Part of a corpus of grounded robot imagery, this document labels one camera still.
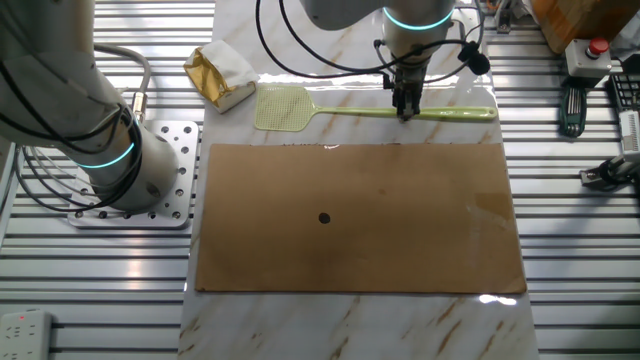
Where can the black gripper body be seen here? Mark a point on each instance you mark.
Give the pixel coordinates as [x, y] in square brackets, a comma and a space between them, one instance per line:
[410, 80]

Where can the white plastic bag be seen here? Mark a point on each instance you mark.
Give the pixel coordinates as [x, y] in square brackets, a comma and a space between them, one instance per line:
[627, 42]

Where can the black dot target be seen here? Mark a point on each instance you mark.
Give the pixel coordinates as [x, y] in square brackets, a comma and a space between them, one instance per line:
[324, 218]

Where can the gold and white tissue packet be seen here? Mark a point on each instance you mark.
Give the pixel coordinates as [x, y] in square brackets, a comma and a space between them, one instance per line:
[222, 70]

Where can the clear tape patch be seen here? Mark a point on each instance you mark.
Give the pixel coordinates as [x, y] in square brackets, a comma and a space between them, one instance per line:
[494, 206]

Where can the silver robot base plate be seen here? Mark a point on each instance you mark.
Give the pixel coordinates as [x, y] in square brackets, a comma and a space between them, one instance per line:
[182, 150]

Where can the grey box red stop button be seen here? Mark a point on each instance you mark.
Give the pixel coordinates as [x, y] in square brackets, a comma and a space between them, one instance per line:
[587, 60]

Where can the wooden box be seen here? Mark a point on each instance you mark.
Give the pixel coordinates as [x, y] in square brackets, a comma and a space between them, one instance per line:
[590, 20]

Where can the white power strip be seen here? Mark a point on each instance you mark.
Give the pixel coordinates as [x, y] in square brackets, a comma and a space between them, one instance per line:
[25, 335]

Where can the marble pattern board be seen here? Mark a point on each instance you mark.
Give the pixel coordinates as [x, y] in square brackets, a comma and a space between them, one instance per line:
[350, 325]

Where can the brown cardboard sheet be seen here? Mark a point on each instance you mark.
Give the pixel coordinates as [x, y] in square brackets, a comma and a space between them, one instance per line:
[360, 250]

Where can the light green plastic flyswatter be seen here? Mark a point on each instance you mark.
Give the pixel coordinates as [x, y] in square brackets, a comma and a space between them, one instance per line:
[280, 107]

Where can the black keyboard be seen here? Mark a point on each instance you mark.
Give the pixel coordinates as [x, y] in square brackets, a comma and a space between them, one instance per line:
[626, 92]

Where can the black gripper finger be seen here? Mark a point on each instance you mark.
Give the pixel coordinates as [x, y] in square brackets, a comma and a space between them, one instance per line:
[400, 105]
[412, 106]

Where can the metal pole with base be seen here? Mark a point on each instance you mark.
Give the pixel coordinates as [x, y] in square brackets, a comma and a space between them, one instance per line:
[504, 20]

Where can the grey metal camera bracket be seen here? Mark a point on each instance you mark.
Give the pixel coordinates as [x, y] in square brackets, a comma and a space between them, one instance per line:
[595, 177]

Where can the green hex key set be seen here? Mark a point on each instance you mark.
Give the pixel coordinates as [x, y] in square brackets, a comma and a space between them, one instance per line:
[574, 112]

